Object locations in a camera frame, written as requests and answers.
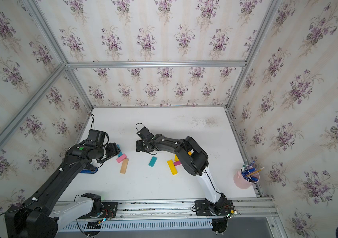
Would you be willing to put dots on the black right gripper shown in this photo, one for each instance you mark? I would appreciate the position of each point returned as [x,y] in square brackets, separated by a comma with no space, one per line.
[138,148]

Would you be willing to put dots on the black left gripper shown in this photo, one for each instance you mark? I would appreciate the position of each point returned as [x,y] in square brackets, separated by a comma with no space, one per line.
[113,149]

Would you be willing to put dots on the light pink wooden block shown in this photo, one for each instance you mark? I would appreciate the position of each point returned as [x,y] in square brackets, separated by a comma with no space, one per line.
[121,158]

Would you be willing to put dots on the teal wooden block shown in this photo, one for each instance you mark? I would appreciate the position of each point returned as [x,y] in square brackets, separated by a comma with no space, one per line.
[119,151]
[152,161]

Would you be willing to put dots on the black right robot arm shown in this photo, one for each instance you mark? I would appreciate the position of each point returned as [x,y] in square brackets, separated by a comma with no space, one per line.
[193,159]

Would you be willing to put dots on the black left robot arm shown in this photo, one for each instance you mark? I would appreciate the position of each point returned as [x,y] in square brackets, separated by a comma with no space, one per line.
[35,217]

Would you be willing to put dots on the natural beige wooden block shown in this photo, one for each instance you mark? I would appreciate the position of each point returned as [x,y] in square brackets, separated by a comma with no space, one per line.
[124,166]

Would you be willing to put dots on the blue black small device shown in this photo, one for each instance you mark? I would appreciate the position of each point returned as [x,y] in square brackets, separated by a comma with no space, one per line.
[89,171]

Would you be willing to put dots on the yellow long wooden block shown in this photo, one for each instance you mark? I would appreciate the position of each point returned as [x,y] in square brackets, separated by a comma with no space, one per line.
[172,167]

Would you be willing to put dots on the pink pen cup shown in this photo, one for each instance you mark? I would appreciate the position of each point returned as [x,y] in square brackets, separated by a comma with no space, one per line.
[244,183]

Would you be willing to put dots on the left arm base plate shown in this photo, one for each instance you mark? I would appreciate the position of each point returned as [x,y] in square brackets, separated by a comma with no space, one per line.
[108,211]

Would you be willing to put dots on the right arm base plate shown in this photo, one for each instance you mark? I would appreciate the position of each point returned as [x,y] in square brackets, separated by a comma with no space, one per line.
[205,208]

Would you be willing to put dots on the aluminium mounting rail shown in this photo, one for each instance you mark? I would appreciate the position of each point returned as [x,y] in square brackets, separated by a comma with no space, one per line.
[157,209]

